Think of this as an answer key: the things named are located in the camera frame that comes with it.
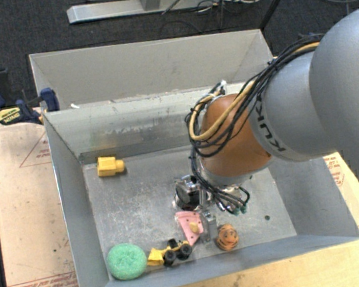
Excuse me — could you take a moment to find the green round sponge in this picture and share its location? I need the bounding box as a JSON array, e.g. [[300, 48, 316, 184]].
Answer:
[[103, 240, 151, 284]]

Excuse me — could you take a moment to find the brown cardboard board red print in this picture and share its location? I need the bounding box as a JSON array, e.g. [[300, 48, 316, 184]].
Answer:
[[0, 104, 80, 287]]

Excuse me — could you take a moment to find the yellow toy loader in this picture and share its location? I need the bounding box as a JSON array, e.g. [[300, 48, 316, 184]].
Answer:
[[143, 235, 196, 270]]

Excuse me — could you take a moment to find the yellow toy block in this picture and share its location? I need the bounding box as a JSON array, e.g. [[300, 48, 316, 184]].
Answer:
[[95, 153, 127, 179]]

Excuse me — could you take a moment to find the grey metal bin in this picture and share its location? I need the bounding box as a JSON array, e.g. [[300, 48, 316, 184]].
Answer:
[[28, 7, 359, 287]]

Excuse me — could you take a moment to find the orange toy tiger head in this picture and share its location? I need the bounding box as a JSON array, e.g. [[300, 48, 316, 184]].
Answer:
[[212, 221, 242, 254]]

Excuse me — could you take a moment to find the pink toy pizza slice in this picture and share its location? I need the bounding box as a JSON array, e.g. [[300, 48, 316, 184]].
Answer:
[[173, 207, 206, 249]]

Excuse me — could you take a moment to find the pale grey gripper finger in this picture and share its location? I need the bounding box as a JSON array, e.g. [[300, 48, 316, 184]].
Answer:
[[202, 209, 220, 242], [200, 220, 213, 244]]

